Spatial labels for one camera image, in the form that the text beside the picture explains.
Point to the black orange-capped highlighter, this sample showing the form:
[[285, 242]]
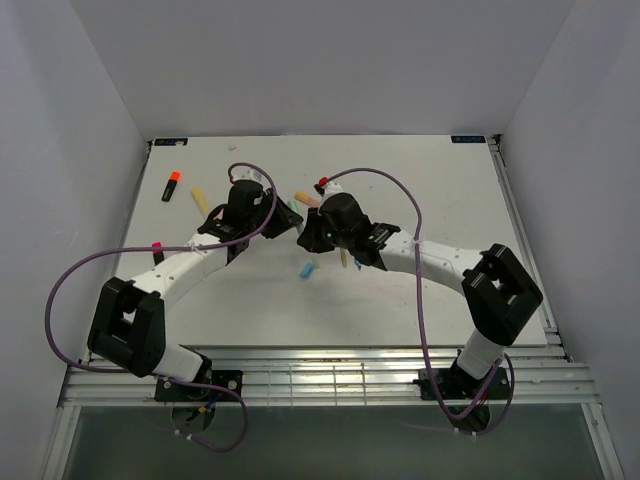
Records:
[[170, 186]]

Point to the pastel orange highlighter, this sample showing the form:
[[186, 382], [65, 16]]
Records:
[[306, 199]]

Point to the pale yellow highlighter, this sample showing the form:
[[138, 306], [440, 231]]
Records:
[[200, 200]]

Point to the pastel green highlighter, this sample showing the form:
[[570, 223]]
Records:
[[292, 204]]

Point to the blue label sticker right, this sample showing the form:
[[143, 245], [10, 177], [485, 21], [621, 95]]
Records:
[[468, 139]]

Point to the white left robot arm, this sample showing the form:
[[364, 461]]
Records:
[[129, 324]]

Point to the pastel blue cap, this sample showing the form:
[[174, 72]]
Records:
[[307, 270]]

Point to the aluminium table rail frame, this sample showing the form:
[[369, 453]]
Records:
[[337, 377]]

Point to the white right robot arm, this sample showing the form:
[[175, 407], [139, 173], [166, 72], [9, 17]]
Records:
[[500, 294]]

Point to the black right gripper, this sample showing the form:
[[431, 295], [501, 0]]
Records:
[[311, 238]]

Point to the blue label sticker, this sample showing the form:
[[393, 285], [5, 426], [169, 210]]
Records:
[[170, 142], [468, 139]]

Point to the blue label sticker left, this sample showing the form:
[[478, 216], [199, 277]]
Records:
[[170, 142]]

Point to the thin yellow highlighter pen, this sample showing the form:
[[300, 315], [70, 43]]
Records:
[[343, 257]]

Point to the black pink-capped highlighter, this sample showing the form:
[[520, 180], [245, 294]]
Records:
[[158, 253]]

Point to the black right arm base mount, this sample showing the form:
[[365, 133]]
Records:
[[455, 384]]

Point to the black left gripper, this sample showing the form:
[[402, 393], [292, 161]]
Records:
[[285, 218]]

